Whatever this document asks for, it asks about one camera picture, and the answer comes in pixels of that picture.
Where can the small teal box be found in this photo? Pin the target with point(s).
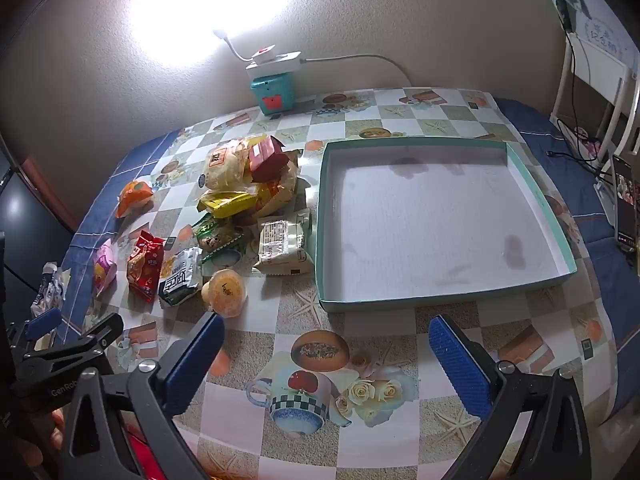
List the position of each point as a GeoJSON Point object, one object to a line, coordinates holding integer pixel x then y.
{"type": "Point", "coordinates": [272, 92]}

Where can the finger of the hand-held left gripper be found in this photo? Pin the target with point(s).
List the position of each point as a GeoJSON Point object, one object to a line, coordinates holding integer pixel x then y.
{"type": "Point", "coordinates": [95, 335]}
{"type": "Point", "coordinates": [42, 322]}

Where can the black white snack packet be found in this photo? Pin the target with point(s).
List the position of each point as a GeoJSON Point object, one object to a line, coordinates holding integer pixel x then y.
{"type": "Point", "coordinates": [179, 280]}

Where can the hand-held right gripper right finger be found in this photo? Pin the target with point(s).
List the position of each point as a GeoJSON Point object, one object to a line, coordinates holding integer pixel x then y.
{"type": "Point", "coordinates": [460, 365]}

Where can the white phone stand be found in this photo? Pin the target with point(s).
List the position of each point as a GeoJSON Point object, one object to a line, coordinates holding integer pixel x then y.
{"type": "Point", "coordinates": [605, 195]}

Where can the white plug red button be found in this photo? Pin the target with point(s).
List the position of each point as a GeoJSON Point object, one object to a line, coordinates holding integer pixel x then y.
{"type": "Point", "coordinates": [264, 51]}

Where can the clear bun packet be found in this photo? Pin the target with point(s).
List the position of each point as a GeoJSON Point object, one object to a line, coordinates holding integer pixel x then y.
{"type": "Point", "coordinates": [225, 165]}

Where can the white power strip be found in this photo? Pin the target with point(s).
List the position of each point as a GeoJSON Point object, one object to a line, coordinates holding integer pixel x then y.
{"type": "Point", "coordinates": [280, 62]}

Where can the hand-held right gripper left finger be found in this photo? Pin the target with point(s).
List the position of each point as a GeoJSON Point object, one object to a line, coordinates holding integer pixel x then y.
{"type": "Point", "coordinates": [195, 360]}

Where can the dark glossy cabinet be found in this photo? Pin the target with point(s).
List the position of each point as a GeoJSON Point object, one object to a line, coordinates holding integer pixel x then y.
{"type": "Point", "coordinates": [25, 220]}

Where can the pink printed bag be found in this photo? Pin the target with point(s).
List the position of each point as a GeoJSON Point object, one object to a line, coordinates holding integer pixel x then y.
{"type": "Point", "coordinates": [589, 146]}

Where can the dark red snack packet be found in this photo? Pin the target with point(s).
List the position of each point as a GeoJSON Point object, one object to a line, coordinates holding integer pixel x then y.
{"type": "Point", "coordinates": [267, 157]}

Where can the white chair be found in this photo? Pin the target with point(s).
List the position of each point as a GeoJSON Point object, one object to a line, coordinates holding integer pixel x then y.
{"type": "Point", "coordinates": [565, 75]}

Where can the white printed bag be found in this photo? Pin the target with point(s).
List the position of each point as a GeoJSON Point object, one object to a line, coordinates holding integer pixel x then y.
{"type": "Point", "coordinates": [600, 40]}

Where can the black charger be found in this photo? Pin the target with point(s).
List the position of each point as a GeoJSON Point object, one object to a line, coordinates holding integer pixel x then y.
{"type": "Point", "coordinates": [567, 12]}

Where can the person's left hand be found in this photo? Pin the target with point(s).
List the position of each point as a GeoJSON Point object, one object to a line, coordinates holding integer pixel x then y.
{"type": "Point", "coordinates": [57, 430]}

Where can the white gooseneck lamp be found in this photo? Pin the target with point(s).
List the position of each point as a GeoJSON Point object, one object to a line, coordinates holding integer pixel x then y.
{"type": "Point", "coordinates": [220, 34]}

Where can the red cloth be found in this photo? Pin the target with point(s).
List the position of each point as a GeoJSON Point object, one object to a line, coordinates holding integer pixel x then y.
{"type": "Point", "coordinates": [145, 460]}

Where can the teal shallow box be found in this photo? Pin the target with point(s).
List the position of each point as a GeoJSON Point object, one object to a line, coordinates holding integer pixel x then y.
{"type": "Point", "coordinates": [430, 220]}

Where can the yellow wafer packet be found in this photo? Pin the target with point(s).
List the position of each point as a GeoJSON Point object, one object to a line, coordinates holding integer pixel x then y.
{"type": "Point", "coordinates": [227, 203]}

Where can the smartphone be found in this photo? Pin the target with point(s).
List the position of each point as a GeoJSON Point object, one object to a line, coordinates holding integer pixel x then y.
{"type": "Point", "coordinates": [625, 200]}

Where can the orange beige snack packet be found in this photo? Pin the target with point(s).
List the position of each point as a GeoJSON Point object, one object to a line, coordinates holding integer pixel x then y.
{"type": "Point", "coordinates": [287, 187]}

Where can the pink snack packet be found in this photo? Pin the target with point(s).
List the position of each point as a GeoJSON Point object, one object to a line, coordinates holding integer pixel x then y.
{"type": "Point", "coordinates": [104, 267]}

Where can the green cracker packet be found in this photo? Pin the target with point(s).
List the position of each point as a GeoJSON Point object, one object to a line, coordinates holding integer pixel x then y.
{"type": "Point", "coordinates": [216, 237]}

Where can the white plastic packet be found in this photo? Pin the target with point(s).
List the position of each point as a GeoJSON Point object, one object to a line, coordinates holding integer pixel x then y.
{"type": "Point", "coordinates": [47, 285]}

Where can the round yellow cake packet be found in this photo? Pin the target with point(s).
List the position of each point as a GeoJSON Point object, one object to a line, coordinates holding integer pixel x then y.
{"type": "Point", "coordinates": [225, 292]}

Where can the orange white snack packet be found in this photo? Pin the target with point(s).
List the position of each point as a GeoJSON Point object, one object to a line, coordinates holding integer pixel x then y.
{"type": "Point", "coordinates": [131, 197]}

